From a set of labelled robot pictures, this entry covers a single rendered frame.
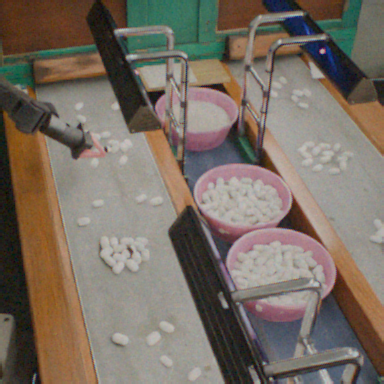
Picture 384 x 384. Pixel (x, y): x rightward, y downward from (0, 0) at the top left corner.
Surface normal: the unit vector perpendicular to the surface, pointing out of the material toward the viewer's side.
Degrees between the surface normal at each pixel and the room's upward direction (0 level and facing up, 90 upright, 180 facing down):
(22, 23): 90
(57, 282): 0
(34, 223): 0
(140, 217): 0
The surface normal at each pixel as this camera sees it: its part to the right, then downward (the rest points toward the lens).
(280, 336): 0.00, -0.73
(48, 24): 0.24, 0.66
